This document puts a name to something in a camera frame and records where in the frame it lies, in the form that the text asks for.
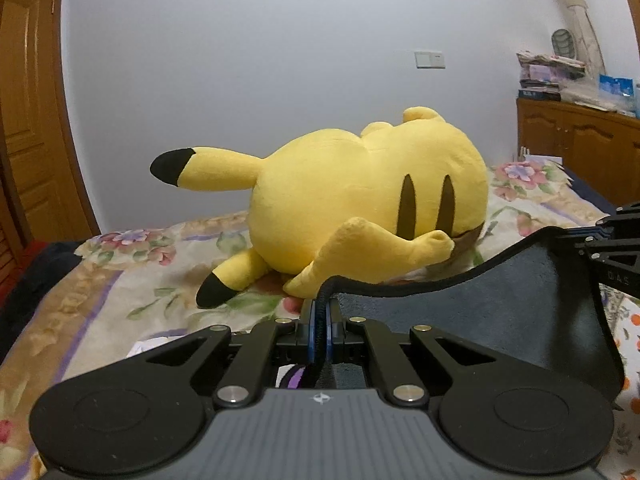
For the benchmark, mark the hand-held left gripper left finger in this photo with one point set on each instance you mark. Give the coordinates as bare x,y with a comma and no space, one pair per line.
312,332

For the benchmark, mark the yellow plush toy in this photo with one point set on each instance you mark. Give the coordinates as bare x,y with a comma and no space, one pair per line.
325,200

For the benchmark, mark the floral bed sheet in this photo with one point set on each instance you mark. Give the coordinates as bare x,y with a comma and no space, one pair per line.
125,280

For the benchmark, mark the stack of books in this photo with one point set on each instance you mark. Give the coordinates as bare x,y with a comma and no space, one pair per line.
542,75

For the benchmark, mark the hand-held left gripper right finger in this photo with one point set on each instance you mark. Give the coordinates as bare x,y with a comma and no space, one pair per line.
330,332

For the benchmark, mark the beige hanging cloth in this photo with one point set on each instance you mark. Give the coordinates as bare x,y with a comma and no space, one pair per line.
580,5

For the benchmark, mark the dark blue cloth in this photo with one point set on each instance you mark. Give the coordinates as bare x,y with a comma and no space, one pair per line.
35,285

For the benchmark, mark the blue printed box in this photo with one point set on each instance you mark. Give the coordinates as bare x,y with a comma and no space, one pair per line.
616,91

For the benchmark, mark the white paper pile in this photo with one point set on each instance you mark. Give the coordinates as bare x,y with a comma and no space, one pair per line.
585,96

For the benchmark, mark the white wall switch plate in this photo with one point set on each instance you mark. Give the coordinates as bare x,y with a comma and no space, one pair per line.
429,59

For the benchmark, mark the dark blue mattress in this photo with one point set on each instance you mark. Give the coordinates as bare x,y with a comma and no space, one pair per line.
592,192

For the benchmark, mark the white paper sheet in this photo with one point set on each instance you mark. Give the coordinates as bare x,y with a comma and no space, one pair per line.
145,347

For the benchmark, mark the dark navy towel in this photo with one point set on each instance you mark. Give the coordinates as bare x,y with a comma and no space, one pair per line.
475,310

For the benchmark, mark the wooden cabinet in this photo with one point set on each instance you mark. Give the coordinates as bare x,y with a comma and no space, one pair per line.
575,135

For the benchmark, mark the grey shell-shaped ornament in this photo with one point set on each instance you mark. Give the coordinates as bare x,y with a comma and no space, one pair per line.
562,42

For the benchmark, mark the wooden door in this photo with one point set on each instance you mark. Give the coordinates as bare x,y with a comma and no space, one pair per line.
30,110

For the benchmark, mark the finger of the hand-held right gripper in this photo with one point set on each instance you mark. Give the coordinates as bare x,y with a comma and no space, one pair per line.
612,260
620,217

